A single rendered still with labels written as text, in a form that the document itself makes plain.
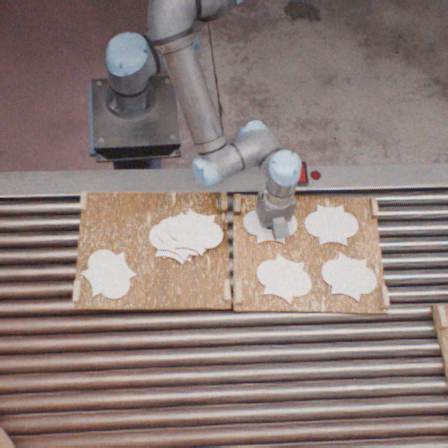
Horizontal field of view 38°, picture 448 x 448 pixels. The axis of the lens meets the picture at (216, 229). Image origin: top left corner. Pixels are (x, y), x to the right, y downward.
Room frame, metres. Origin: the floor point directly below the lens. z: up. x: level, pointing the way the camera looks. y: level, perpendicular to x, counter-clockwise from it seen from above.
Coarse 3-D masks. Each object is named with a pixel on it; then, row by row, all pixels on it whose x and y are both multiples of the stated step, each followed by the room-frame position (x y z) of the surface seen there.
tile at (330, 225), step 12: (312, 216) 0.88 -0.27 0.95; (324, 216) 0.89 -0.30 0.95; (336, 216) 0.89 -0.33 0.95; (348, 216) 0.90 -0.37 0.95; (312, 228) 0.84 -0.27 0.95; (324, 228) 0.85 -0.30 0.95; (336, 228) 0.85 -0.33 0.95; (348, 228) 0.86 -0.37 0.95; (324, 240) 0.81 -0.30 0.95; (336, 240) 0.82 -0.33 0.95
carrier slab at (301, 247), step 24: (240, 216) 0.86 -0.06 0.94; (360, 216) 0.91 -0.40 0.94; (240, 240) 0.79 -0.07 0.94; (288, 240) 0.80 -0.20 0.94; (312, 240) 0.81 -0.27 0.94; (360, 240) 0.83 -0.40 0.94; (240, 264) 0.72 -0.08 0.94; (312, 264) 0.74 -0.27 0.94; (264, 288) 0.65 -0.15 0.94; (312, 288) 0.67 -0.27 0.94; (264, 312) 0.59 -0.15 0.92; (288, 312) 0.60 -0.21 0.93; (312, 312) 0.60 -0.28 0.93; (336, 312) 0.61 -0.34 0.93; (360, 312) 0.62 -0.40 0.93; (384, 312) 0.62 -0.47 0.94
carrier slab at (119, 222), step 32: (96, 192) 0.89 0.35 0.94; (128, 192) 0.90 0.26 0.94; (160, 192) 0.91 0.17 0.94; (192, 192) 0.92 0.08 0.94; (96, 224) 0.79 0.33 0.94; (128, 224) 0.80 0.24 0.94; (224, 224) 0.83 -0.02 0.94; (128, 256) 0.70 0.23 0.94; (224, 256) 0.73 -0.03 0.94; (160, 288) 0.62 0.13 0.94; (192, 288) 0.63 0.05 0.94
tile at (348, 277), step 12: (324, 264) 0.74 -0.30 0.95; (336, 264) 0.74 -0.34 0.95; (348, 264) 0.75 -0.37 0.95; (360, 264) 0.75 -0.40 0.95; (324, 276) 0.70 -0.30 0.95; (336, 276) 0.71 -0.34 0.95; (348, 276) 0.71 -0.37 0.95; (360, 276) 0.72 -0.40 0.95; (372, 276) 0.72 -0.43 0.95; (336, 288) 0.67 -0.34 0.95; (348, 288) 0.68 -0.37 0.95; (360, 288) 0.68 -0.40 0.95; (372, 288) 0.68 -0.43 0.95
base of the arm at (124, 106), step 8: (112, 88) 1.17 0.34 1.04; (144, 88) 1.19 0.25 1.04; (152, 88) 1.24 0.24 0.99; (112, 96) 1.17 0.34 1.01; (120, 96) 1.16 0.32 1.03; (128, 96) 1.16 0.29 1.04; (136, 96) 1.17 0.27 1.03; (144, 96) 1.18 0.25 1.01; (152, 96) 1.21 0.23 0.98; (112, 104) 1.16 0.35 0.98; (120, 104) 1.15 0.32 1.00; (128, 104) 1.15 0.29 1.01; (136, 104) 1.16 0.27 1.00; (144, 104) 1.18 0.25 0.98; (152, 104) 1.19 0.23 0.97; (112, 112) 1.15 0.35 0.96; (120, 112) 1.14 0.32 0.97; (128, 112) 1.14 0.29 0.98; (136, 112) 1.15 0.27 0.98; (144, 112) 1.16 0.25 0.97
